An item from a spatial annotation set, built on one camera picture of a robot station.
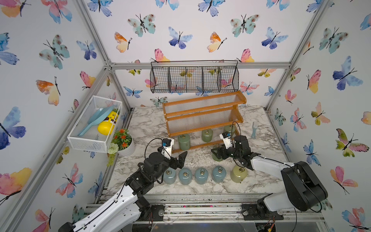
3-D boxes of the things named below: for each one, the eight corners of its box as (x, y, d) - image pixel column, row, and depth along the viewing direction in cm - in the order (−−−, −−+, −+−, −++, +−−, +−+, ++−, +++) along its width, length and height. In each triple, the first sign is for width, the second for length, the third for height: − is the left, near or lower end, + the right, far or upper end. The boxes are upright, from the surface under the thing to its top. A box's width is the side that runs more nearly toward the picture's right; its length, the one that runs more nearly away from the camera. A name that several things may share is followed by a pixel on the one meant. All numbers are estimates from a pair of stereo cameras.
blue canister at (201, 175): (195, 184, 85) (195, 179, 78) (195, 173, 89) (195, 167, 82) (207, 184, 85) (208, 179, 78) (206, 173, 89) (208, 167, 82)
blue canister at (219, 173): (213, 182, 85) (214, 178, 79) (212, 170, 89) (213, 165, 83) (224, 182, 85) (227, 178, 79) (223, 170, 89) (225, 165, 83)
